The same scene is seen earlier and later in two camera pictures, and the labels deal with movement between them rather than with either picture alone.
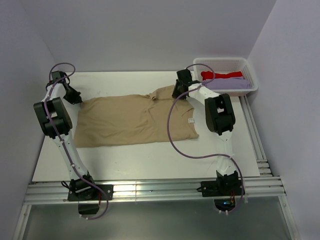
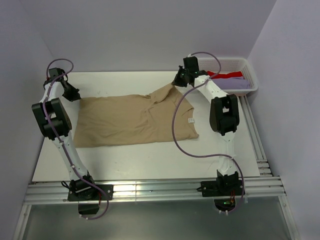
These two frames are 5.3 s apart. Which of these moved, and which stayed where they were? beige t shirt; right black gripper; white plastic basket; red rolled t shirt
Moved: right black gripper
Stayed: beige t shirt; white plastic basket; red rolled t shirt
